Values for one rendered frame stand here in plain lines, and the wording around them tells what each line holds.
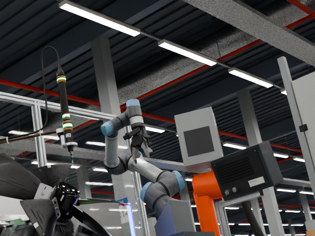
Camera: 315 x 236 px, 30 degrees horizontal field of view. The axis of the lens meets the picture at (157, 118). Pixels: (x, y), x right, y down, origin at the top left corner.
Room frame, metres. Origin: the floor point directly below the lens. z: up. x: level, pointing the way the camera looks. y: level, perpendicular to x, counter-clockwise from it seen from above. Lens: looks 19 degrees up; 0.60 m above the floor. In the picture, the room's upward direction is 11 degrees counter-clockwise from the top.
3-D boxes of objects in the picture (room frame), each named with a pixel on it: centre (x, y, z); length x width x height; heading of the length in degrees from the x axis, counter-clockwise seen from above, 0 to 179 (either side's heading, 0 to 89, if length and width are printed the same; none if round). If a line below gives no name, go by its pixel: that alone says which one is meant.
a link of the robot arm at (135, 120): (3.10, 0.12, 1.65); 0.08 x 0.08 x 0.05
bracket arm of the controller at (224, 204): (2.59, -0.29, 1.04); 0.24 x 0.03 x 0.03; 53
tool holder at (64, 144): (2.69, 0.45, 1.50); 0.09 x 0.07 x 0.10; 88
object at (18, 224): (2.42, 0.65, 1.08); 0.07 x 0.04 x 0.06; 153
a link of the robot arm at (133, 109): (3.10, 0.12, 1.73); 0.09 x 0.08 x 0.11; 22
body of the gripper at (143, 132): (3.10, 0.11, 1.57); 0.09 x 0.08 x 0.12; 143
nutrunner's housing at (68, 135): (2.69, 0.44, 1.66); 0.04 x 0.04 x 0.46
